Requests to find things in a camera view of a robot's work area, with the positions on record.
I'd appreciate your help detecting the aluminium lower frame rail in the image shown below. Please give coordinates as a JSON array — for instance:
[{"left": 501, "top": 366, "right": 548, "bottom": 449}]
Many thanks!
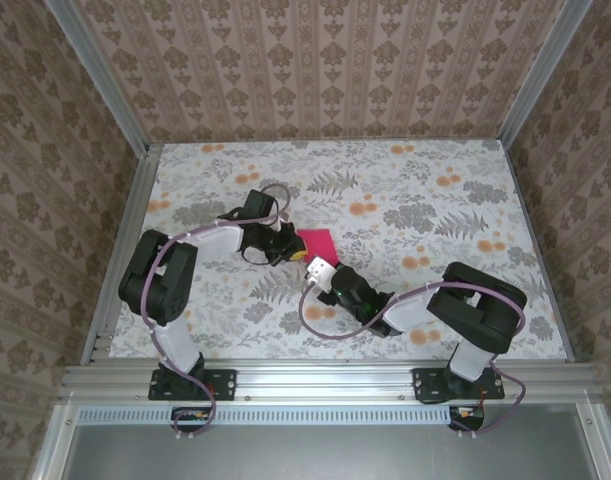
[
  {"left": 29, "top": 402, "right": 81, "bottom": 480},
  {"left": 574, "top": 402, "right": 611, "bottom": 480}
]

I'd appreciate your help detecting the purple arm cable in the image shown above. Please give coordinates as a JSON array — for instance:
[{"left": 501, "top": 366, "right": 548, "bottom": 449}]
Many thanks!
[
  {"left": 298, "top": 279, "right": 529, "bottom": 441},
  {"left": 142, "top": 183, "right": 293, "bottom": 441}
]

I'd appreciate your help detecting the grey slotted cable duct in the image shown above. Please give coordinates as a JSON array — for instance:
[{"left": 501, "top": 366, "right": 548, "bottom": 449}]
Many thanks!
[{"left": 77, "top": 405, "right": 449, "bottom": 426}]

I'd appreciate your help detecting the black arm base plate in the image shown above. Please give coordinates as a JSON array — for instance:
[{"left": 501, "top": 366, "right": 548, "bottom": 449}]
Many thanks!
[
  {"left": 149, "top": 368, "right": 237, "bottom": 401},
  {"left": 412, "top": 367, "right": 506, "bottom": 401}
]

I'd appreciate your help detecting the wide aluminium cross rail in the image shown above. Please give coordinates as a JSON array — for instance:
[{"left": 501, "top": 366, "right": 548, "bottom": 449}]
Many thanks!
[{"left": 59, "top": 363, "right": 604, "bottom": 401}]

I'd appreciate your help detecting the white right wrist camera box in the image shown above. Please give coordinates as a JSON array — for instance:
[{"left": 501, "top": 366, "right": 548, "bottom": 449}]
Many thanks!
[{"left": 304, "top": 255, "right": 337, "bottom": 292}]

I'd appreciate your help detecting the aluminium table side rail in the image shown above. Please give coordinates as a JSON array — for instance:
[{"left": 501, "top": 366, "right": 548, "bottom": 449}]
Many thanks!
[{"left": 79, "top": 143, "right": 164, "bottom": 365}]

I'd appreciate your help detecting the black cable connector board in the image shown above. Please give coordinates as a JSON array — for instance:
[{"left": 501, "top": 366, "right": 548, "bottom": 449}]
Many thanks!
[
  {"left": 171, "top": 407, "right": 212, "bottom": 434},
  {"left": 448, "top": 404, "right": 486, "bottom": 432}
]

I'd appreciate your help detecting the aluminium frame post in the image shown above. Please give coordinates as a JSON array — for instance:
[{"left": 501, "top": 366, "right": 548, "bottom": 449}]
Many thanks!
[
  {"left": 495, "top": 0, "right": 585, "bottom": 146},
  {"left": 43, "top": 0, "right": 151, "bottom": 157}
]

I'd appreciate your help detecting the pink square paper sheet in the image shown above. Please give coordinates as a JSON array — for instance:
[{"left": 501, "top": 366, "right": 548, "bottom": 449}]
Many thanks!
[{"left": 294, "top": 227, "right": 341, "bottom": 269}]

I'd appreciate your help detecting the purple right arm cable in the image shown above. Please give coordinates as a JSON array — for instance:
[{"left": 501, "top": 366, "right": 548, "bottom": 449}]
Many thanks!
[{"left": 298, "top": 279, "right": 529, "bottom": 441}]

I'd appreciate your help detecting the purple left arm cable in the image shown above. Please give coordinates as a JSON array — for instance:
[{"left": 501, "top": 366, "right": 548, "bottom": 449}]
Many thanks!
[{"left": 142, "top": 183, "right": 293, "bottom": 441}]

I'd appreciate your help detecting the grey metal panel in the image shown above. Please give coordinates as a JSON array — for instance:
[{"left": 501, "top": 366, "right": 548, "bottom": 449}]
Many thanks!
[{"left": 59, "top": 423, "right": 604, "bottom": 480}]

